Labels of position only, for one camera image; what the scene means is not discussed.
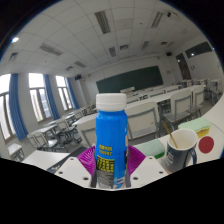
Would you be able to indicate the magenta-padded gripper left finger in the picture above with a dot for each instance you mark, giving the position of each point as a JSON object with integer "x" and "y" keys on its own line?
{"x": 71, "y": 170}

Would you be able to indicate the bright window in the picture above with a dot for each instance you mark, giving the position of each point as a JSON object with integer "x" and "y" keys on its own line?
{"x": 38, "y": 96}
{"x": 63, "y": 93}
{"x": 5, "y": 110}

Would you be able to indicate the dark blue white-lined cup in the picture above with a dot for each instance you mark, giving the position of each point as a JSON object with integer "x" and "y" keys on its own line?
{"x": 180, "y": 156}

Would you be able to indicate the group of ceiling lights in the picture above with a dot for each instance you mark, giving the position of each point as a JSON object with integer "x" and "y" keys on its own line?
{"x": 102, "y": 21}

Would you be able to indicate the white lectern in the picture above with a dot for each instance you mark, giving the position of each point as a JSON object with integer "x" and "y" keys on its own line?
{"x": 127, "y": 90}

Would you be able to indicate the blue white-capped drink bottle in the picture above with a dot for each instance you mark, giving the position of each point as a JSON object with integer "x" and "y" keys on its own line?
{"x": 111, "y": 133}

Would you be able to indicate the green sponge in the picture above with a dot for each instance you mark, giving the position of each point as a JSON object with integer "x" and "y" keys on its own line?
{"x": 150, "y": 148}

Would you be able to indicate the dark wide wall window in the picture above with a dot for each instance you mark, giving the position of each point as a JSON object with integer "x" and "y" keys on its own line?
{"x": 199, "y": 49}

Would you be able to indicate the wooden stir stick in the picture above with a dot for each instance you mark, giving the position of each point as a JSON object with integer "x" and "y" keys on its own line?
{"x": 169, "y": 134}

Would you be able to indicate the dark green chalkboard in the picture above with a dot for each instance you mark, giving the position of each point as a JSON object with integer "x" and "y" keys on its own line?
{"x": 130, "y": 80}

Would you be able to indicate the dark door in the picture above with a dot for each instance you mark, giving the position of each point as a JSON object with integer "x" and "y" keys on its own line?
{"x": 183, "y": 66}

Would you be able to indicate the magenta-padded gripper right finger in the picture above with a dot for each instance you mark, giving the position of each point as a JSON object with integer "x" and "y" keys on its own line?
{"x": 146, "y": 170}

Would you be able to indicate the group of white classroom desks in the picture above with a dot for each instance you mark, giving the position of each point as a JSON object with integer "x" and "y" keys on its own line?
{"x": 166, "y": 96}

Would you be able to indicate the flat round red coaster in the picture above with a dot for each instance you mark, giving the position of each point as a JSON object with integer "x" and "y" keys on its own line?
{"x": 206, "y": 144}

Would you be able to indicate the group of white chairs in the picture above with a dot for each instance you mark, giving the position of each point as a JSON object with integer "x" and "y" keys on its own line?
{"x": 143, "y": 118}

